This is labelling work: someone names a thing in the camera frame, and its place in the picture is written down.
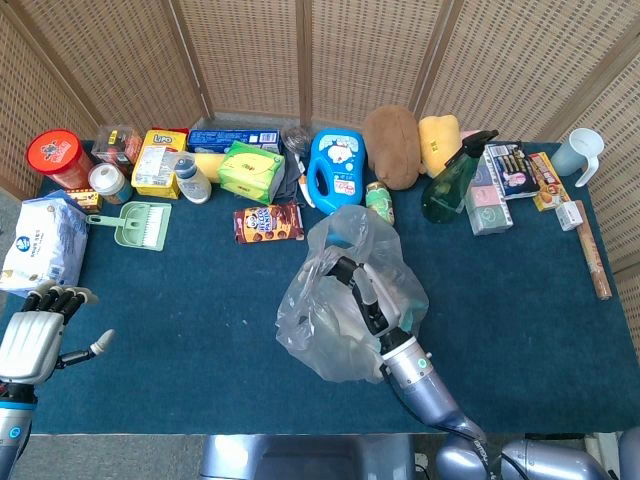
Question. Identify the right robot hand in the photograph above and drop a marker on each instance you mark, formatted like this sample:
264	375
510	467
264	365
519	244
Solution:
372	305

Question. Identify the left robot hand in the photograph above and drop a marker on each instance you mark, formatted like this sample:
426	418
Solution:
30	340

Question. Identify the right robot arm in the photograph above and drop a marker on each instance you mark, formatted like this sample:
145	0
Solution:
425	390

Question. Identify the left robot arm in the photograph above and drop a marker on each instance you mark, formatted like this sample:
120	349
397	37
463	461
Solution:
12	430

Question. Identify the white flour bag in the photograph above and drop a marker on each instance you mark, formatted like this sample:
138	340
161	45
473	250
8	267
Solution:
40	245

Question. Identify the light green hand brush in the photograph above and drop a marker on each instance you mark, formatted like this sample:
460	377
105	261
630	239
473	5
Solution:
155	227

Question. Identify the green drink can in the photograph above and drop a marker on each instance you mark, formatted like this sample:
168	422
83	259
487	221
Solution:
379	200

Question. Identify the white orange tube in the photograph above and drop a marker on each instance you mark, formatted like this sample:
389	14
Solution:
306	192

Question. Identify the Hello Panda biscuit box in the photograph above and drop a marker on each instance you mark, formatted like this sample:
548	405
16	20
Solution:
270	223

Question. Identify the green spray bottle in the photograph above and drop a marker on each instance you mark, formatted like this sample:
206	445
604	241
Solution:
450	190

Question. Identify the light green dustpan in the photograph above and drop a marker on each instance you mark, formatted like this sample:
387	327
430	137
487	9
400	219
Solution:
127	232

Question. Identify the dark grey cloth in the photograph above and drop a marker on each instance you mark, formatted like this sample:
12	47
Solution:
290	182

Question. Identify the pastel tissue multipack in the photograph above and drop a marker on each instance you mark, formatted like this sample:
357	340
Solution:
487	210

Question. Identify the small yellow red box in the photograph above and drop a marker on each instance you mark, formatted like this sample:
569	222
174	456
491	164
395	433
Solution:
85	200

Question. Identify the blue detergent jug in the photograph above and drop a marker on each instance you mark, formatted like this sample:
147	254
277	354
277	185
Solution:
335	150

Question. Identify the brown plush toy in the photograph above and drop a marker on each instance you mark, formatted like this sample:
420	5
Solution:
392	145

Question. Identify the blue table mat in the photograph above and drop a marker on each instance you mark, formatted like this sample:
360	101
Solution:
200	350

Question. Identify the grey robot torso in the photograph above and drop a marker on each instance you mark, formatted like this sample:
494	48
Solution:
300	460

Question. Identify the snack jar with white lid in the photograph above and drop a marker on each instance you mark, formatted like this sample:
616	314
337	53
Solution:
110	185

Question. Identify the yellow plush toy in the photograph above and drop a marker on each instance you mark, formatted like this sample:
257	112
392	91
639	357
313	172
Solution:
440	142

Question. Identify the green tissue pack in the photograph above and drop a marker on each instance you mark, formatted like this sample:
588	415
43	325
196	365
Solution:
250	172

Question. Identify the red round canister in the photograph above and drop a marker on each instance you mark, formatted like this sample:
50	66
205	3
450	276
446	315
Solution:
57	155

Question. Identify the pink soft item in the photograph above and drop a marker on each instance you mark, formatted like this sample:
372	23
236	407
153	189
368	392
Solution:
467	135

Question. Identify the yellow sponge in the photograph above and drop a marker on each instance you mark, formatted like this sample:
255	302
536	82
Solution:
210	167

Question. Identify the clear plastic food box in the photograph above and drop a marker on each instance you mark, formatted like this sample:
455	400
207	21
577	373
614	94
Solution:
117	145

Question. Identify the white bottle with blue cap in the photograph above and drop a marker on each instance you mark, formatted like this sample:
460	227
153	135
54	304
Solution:
195	185

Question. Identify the small white box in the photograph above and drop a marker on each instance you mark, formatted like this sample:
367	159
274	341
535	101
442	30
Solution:
567	216

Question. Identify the yellow Lipo biscuit pack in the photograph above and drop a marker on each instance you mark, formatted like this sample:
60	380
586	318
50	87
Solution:
155	165

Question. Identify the yellow red flat box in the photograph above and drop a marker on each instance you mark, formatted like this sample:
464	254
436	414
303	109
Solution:
547	180

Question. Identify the long blue box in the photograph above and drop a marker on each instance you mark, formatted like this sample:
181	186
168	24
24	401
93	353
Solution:
230	140

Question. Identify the brown paper roll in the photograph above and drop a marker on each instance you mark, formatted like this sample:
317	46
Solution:
592	255

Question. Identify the pale blue plastic mug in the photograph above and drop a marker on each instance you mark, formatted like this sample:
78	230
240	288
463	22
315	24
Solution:
575	150

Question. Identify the wicker folding screen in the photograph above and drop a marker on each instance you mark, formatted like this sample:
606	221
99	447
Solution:
350	50

